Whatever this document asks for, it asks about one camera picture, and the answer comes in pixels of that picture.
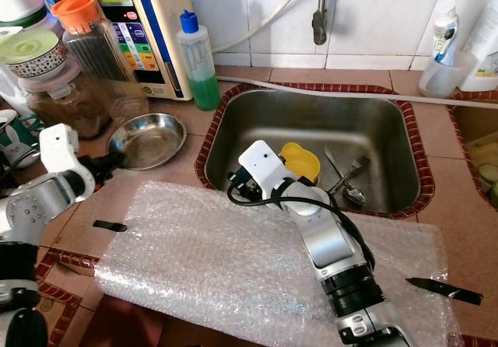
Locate yellow plastic cup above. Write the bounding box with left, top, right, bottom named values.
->
left=279, top=142, right=323, bottom=185

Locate steel fork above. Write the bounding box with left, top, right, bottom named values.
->
left=327, top=155, right=373, bottom=197

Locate steel spoon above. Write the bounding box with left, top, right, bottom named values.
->
left=323, top=147, right=369, bottom=207

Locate black tape strip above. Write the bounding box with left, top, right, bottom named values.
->
left=92, top=219, right=130, bottom=233
left=407, top=276, right=484, bottom=306

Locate white mug green rabbit print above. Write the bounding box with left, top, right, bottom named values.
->
left=0, top=110, right=44, bottom=170

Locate clear bubble wrap sheet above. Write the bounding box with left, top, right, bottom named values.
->
left=93, top=180, right=465, bottom=347

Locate glass jar orange lid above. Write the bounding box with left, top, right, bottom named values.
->
left=51, top=0, right=149, bottom=127

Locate wide steel sink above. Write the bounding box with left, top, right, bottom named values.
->
left=195, top=85, right=436, bottom=220

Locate green dish soap bottle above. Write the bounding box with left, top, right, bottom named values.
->
left=177, top=10, right=222, bottom=113

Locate white flexible pipe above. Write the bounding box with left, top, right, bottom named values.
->
left=216, top=75, right=498, bottom=106

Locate beige water ionizer appliance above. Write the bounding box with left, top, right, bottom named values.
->
left=82, top=0, right=192, bottom=101

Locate patterned tin green lid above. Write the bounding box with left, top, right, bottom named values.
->
left=0, top=30, right=70, bottom=80

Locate steel faucet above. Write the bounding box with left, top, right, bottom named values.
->
left=311, top=0, right=335, bottom=47

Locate clear plastic cup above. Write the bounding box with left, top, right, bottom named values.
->
left=419, top=51, right=472, bottom=100

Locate narrow steel sink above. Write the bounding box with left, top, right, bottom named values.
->
left=447, top=102, right=498, bottom=216

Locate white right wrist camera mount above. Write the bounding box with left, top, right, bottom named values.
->
left=237, top=139, right=296, bottom=201

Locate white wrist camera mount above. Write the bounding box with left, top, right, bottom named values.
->
left=237, top=139, right=296, bottom=201
left=39, top=123, right=94, bottom=184

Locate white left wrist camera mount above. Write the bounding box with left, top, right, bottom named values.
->
left=39, top=123, right=94, bottom=184

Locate thin white hose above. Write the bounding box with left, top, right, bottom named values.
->
left=218, top=0, right=320, bottom=52

